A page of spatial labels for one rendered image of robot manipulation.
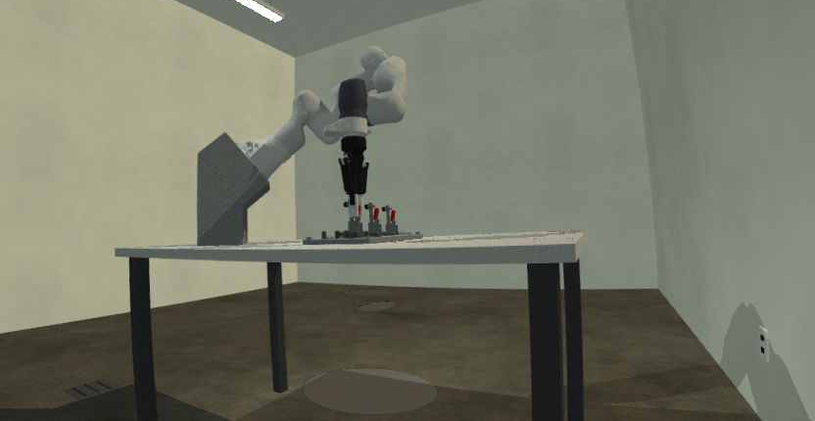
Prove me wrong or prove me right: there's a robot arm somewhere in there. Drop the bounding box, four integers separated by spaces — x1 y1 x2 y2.
236 46 408 180

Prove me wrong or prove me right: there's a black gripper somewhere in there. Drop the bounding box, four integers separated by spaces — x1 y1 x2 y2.
338 136 369 217

